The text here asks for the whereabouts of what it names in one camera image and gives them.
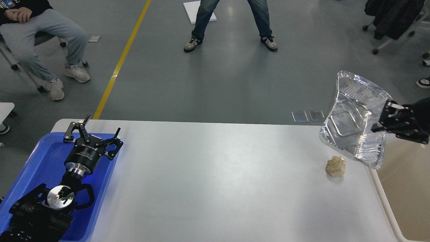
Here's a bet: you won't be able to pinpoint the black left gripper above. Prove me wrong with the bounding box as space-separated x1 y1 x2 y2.
63 115 123 176

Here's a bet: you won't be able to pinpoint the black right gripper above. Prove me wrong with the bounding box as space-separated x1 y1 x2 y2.
371 97 430 144

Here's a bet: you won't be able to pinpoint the aluminium foil tray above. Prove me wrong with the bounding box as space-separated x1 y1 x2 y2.
319 71 391 170

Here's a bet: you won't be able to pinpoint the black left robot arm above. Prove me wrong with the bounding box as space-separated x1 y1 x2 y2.
1 117 123 242

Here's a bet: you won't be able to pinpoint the black white sneaker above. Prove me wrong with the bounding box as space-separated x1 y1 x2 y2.
415 77 430 89

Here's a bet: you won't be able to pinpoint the blue plastic tray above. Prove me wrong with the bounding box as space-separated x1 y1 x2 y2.
0 132 117 242

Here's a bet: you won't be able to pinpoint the white plastic bin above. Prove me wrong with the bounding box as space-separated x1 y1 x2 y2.
370 134 430 242

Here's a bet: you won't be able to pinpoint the crumpled brown paper ball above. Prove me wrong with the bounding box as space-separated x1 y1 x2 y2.
326 156 346 178

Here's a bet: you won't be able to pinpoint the right floor socket plate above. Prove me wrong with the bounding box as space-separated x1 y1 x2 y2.
309 110 326 123

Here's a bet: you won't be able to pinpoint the floor socket plate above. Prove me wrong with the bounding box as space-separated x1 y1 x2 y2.
291 111 309 123
309 110 326 123

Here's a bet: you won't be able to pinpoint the white side table corner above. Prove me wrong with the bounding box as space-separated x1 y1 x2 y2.
0 102 15 135

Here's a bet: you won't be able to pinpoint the left floor socket plate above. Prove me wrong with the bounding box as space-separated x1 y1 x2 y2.
291 111 309 123

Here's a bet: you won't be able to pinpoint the chair with dark coat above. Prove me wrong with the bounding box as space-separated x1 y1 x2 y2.
362 0 429 55

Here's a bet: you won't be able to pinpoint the grey office chair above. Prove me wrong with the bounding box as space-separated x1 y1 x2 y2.
0 32 68 93

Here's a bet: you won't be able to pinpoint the seated person grey trousers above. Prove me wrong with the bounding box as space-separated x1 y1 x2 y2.
0 0 90 101

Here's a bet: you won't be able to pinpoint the white board on floor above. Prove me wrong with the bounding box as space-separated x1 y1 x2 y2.
183 0 201 24

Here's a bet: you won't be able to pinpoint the standing person blue jeans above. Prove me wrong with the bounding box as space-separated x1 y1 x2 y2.
183 0 278 53

